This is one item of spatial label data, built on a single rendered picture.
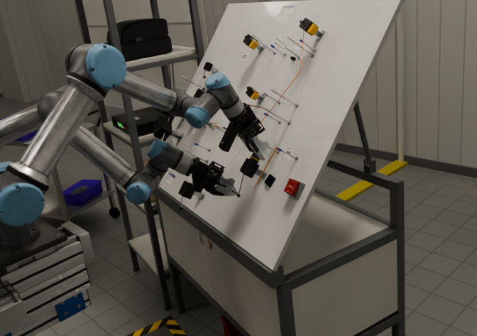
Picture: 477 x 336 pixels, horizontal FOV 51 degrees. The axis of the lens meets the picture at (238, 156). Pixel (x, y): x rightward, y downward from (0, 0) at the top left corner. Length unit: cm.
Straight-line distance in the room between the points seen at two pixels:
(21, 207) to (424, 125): 384
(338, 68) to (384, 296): 94
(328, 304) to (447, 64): 291
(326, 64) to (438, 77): 269
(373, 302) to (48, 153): 138
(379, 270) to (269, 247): 53
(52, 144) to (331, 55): 105
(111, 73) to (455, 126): 357
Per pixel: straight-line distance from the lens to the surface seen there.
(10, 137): 199
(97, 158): 170
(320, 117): 179
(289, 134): 187
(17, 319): 149
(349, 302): 204
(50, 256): 159
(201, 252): 236
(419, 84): 462
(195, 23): 274
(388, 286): 217
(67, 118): 139
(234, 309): 224
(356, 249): 194
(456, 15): 439
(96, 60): 138
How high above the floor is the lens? 180
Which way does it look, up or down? 20 degrees down
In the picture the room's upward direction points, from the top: 7 degrees counter-clockwise
